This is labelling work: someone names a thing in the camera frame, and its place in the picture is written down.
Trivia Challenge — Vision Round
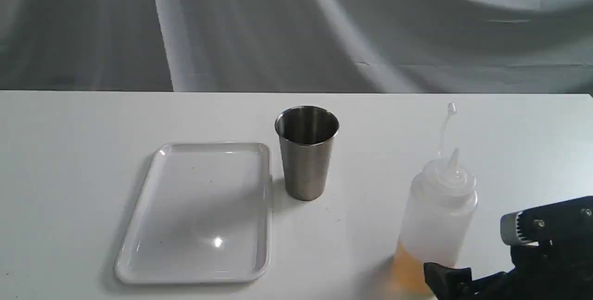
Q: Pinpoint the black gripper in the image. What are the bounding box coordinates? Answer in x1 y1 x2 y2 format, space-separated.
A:
423 196 593 300

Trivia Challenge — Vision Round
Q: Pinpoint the translucent squeeze bottle amber liquid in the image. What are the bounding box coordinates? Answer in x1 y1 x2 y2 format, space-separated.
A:
392 102 477 295

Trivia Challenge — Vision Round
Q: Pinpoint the stainless steel cup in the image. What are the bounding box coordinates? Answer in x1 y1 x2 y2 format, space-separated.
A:
274 106 340 201

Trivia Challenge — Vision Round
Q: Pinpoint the grey fabric backdrop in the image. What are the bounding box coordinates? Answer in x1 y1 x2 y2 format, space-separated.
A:
1 0 592 94

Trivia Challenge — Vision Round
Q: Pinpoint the white plastic tray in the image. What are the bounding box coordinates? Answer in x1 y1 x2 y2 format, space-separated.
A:
114 142 273 286

